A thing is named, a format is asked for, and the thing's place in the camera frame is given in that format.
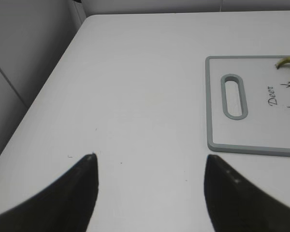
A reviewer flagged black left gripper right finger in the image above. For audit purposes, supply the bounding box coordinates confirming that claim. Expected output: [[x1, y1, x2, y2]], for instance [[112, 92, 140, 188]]
[[203, 155, 290, 232]]

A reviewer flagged white grey-rimmed cutting board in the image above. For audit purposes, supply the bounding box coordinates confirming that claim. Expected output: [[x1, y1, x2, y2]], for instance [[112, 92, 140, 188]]
[[205, 56, 290, 157]]

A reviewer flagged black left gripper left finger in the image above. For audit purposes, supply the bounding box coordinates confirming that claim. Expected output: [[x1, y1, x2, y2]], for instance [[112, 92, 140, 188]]
[[0, 153, 98, 232]]

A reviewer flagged yellow banana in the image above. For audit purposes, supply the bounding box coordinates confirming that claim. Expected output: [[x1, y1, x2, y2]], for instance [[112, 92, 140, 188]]
[[275, 56, 290, 69]]

